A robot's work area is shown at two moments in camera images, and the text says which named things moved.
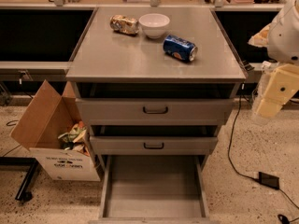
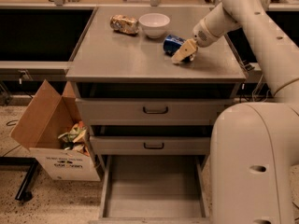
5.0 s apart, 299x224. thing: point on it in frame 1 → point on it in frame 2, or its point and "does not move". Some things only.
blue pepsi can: (179, 48) does not move
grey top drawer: (152, 104) does not move
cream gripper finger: (282, 86) → (190, 47)
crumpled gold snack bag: (124, 24) does not move
